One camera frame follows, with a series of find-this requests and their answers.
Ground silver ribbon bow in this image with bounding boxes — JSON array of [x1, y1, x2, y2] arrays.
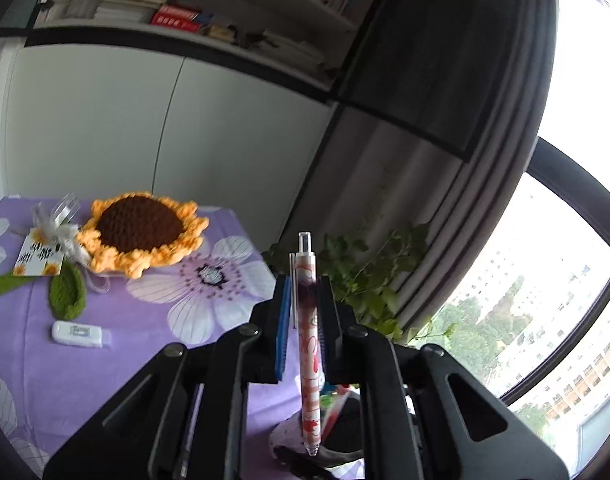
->
[[32, 193, 111, 294]]

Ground sunflower gift tag card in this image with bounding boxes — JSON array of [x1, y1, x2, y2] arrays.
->
[[12, 228, 64, 278]]

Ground crochet sunflower head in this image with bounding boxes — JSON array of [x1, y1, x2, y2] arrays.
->
[[76, 192, 209, 280]]

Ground grey curtain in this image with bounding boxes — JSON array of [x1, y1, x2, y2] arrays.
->
[[282, 0, 558, 328]]

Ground purple floral tablecloth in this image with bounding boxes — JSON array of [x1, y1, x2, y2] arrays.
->
[[0, 206, 275, 474]]

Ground pink patterned pen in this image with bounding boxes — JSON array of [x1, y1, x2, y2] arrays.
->
[[290, 232, 321, 456]]

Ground green crochet stem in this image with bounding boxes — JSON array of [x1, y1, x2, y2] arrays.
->
[[0, 272, 35, 297]]

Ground white correction tape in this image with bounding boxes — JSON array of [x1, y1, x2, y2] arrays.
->
[[51, 321, 112, 348]]

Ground grey white pen holder cup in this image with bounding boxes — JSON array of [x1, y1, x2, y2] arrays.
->
[[268, 389, 365, 479]]

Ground bookshelf with books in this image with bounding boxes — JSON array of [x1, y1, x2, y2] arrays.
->
[[30, 0, 373, 93]]

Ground white cabinet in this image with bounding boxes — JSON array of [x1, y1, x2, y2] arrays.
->
[[0, 38, 331, 247]]

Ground green potted plant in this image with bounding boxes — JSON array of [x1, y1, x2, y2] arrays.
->
[[260, 221, 460, 346]]

